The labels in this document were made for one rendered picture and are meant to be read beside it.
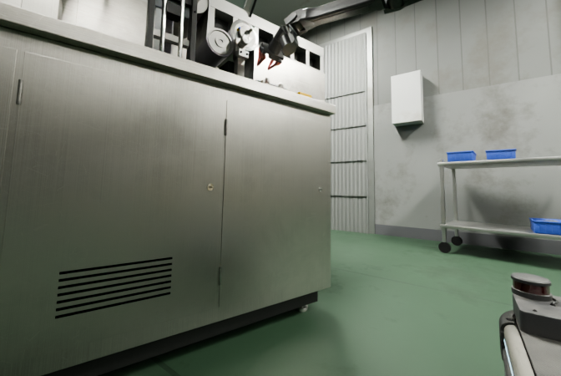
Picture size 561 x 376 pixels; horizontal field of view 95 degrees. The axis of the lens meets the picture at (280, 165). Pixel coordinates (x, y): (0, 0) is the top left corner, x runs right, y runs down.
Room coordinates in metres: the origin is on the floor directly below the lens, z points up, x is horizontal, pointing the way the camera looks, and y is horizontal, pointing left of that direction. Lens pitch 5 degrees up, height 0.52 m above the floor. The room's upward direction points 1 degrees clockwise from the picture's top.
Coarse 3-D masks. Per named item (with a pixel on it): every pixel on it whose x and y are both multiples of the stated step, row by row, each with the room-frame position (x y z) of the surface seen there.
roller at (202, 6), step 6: (204, 0) 1.06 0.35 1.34; (198, 6) 1.05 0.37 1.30; (204, 6) 1.06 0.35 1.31; (198, 12) 1.05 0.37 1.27; (204, 12) 1.07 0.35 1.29; (198, 18) 1.10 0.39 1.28; (174, 24) 1.13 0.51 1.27; (186, 24) 1.12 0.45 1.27; (174, 30) 1.17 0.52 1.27; (186, 30) 1.17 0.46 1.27; (186, 36) 1.24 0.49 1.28
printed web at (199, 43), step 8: (208, 0) 1.07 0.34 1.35; (208, 8) 1.07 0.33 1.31; (208, 16) 1.07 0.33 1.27; (168, 24) 1.05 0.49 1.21; (200, 24) 1.14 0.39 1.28; (208, 24) 1.07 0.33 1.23; (168, 32) 1.04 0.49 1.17; (200, 32) 1.14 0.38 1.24; (200, 40) 1.13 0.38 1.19; (232, 40) 1.14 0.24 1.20; (168, 48) 1.02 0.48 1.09; (200, 48) 1.13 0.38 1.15; (208, 48) 1.09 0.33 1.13; (232, 48) 1.14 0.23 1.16; (200, 56) 1.16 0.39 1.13; (208, 56) 1.13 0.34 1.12; (216, 56) 1.11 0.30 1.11; (224, 56) 1.12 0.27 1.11; (208, 64) 1.19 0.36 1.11; (216, 64) 1.20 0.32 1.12
